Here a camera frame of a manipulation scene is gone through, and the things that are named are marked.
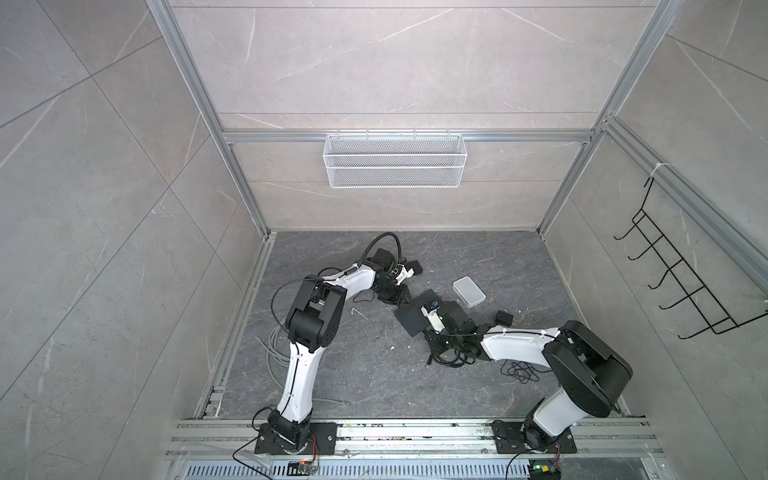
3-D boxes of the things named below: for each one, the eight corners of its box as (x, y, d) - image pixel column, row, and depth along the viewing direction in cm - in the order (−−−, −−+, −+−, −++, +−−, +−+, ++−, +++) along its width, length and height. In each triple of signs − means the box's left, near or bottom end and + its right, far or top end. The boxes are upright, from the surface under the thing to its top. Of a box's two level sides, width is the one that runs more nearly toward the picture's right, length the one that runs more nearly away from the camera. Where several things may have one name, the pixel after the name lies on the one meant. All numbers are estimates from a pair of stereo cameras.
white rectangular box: (468, 309, 100) (470, 305, 98) (449, 286, 106) (450, 282, 104) (485, 299, 102) (486, 296, 100) (465, 278, 108) (466, 274, 106)
